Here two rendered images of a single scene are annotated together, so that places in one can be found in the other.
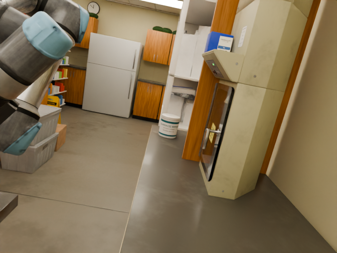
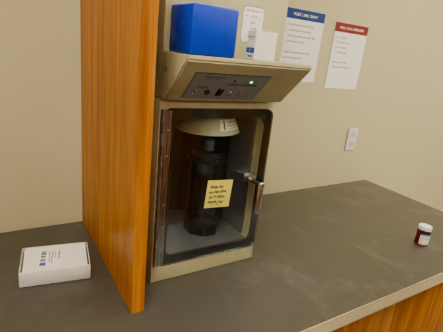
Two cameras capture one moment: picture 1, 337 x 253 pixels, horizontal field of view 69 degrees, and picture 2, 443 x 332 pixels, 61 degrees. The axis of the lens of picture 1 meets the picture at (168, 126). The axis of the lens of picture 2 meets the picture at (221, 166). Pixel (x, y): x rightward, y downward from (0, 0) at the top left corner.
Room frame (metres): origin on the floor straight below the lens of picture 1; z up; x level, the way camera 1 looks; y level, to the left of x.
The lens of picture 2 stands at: (1.53, 0.57, 1.53)
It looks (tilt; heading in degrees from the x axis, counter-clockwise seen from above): 18 degrees down; 240
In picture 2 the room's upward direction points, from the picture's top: 6 degrees clockwise
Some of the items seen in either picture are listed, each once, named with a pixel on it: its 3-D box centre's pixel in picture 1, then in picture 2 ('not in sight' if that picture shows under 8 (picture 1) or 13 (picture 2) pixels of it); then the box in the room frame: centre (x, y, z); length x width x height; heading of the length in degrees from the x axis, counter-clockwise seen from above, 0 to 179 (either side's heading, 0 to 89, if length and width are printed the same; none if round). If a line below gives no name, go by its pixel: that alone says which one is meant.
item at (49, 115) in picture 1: (32, 122); not in sight; (2.65, 1.54, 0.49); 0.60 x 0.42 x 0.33; 3
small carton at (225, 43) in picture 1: (224, 45); (261, 45); (1.03, -0.16, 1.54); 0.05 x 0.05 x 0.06; 78
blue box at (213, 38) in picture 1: (218, 44); (202, 31); (1.18, -0.15, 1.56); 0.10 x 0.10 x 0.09; 3
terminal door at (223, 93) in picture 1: (213, 128); (215, 186); (1.08, -0.20, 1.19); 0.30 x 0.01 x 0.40; 3
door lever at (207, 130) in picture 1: (209, 138); (254, 195); (0.97, -0.18, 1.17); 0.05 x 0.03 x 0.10; 93
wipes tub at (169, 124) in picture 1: (169, 125); not in sight; (1.69, 0.00, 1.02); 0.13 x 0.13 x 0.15
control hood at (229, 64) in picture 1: (217, 66); (238, 82); (1.08, -0.15, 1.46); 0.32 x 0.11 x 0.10; 3
